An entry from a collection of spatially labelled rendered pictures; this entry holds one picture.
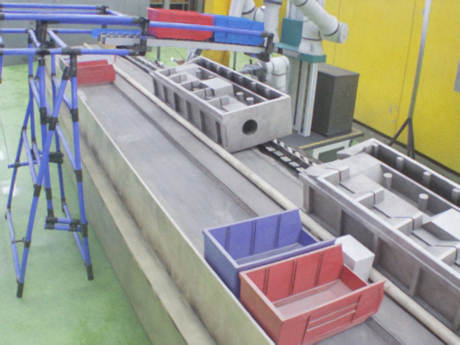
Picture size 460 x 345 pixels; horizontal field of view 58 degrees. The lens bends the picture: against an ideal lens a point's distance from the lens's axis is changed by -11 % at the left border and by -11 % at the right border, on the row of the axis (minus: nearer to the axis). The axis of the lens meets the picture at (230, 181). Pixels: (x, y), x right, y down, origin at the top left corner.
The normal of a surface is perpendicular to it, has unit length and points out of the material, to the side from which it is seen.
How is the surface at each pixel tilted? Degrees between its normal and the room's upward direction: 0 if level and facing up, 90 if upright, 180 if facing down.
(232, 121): 90
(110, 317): 0
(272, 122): 90
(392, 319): 0
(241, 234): 88
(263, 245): 88
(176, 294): 0
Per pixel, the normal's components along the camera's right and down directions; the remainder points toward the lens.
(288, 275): 0.47, 0.39
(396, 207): -0.08, -0.86
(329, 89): -0.79, 0.22
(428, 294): -0.88, 0.31
